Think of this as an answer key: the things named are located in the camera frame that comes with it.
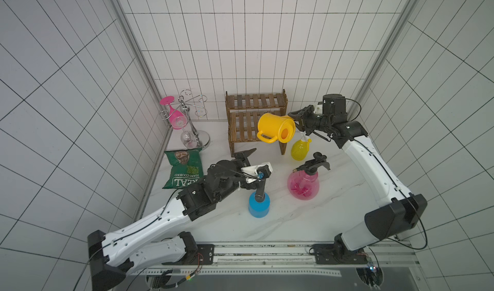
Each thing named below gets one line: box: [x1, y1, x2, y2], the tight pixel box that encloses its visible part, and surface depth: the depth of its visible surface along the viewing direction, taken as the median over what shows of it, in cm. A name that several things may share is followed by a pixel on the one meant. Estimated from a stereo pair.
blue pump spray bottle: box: [248, 164, 272, 219], surface depth 77 cm
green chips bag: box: [162, 148, 204, 189], surface depth 96 cm
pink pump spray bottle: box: [287, 151, 331, 201], surface depth 79 cm
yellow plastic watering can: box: [256, 112, 297, 143], surface depth 71 cm
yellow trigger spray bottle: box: [290, 131, 312, 162], surface depth 102 cm
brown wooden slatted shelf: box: [225, 89, 289, 158], surface depth 96 cm
